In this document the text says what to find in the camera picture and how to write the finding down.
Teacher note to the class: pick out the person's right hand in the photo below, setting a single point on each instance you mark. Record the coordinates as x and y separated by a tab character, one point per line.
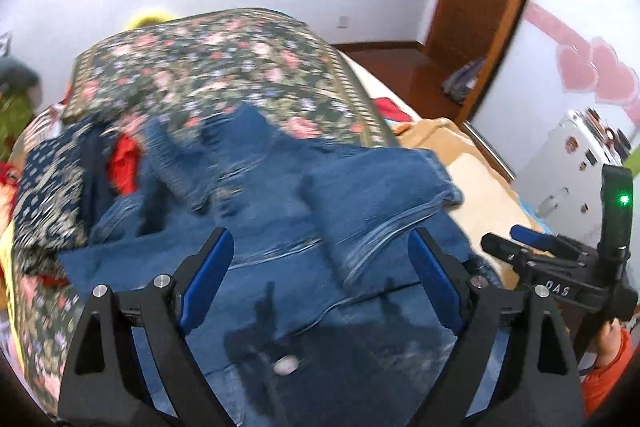
608	342

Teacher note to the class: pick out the grey bag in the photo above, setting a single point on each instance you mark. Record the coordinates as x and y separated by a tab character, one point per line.
464	81

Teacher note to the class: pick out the person's right forearm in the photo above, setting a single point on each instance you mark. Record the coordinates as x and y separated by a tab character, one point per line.
607	394

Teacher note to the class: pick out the navy patterned garment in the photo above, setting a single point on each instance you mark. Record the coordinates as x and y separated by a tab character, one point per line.
47	187

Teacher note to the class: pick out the dark navy garment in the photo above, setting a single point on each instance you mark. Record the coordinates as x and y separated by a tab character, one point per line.
97	182

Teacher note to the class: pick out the white refrigerator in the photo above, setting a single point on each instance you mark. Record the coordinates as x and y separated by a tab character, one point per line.
565	167

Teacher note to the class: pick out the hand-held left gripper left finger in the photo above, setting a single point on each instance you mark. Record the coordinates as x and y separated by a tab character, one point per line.
210	277

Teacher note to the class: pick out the green cloth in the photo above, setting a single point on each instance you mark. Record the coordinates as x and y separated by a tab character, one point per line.
17	122

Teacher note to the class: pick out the beige blanket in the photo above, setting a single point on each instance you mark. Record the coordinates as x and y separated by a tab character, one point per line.
480	182

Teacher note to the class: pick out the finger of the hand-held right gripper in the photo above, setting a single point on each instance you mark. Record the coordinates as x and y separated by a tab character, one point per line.
505	252
527	236

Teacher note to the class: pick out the floral blanket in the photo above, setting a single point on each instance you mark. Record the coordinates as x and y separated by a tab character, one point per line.
225	52

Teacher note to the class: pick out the pink heart decal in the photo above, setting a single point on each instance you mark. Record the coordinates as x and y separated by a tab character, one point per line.
580	67

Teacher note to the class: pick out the red garment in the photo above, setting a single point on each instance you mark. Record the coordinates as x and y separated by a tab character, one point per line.
124	164

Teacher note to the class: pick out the white wall socket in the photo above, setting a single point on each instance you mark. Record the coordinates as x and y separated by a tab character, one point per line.
343	22

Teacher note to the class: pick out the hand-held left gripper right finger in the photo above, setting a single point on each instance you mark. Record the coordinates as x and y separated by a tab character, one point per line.
435	277

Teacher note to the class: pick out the blue denim jeans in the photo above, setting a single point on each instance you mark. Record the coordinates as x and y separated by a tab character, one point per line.
280	227

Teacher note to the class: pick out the white printed bed sheet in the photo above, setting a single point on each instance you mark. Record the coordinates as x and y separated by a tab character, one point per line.
375	79

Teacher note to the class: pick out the striped cloth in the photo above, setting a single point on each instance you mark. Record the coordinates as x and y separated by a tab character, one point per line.
42	124

